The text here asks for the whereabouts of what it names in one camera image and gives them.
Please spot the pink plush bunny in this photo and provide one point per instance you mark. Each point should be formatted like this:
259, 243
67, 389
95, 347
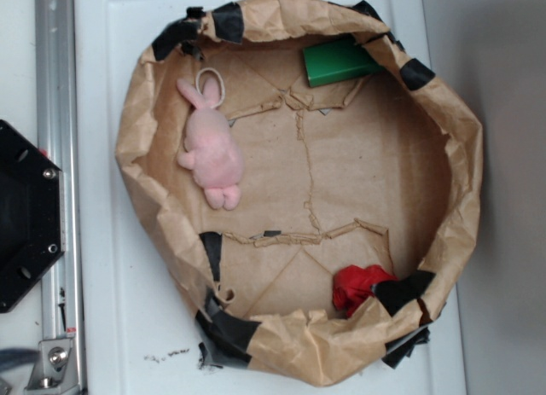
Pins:
209, 150

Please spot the green rectangular block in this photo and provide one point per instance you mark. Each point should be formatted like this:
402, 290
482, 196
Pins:
337, 61

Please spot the aluminium extrusion rail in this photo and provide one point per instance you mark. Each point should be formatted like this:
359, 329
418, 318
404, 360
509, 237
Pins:
62, 288

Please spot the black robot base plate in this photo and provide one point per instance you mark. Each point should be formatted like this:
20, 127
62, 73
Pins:
31, 239

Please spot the brown paper bag tray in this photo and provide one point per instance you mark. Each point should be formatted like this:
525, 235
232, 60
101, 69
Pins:
384, 169

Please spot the crumpled red cloth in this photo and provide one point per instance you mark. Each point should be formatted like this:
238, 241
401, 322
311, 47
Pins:
352, 286

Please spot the metal corner bracket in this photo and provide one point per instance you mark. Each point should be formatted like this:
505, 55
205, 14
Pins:
55, 371

